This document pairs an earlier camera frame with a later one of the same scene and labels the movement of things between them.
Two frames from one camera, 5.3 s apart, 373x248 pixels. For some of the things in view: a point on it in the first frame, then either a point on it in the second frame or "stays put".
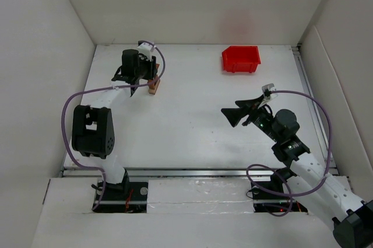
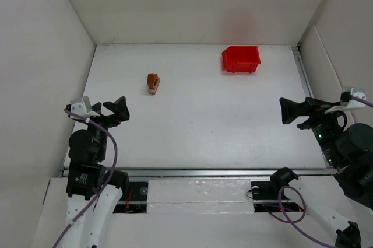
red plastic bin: (240, 59) stays put
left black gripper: (144, 70) to (103, 118)
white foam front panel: (199, 195) stays put
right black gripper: (250, 112) to (309, 114)
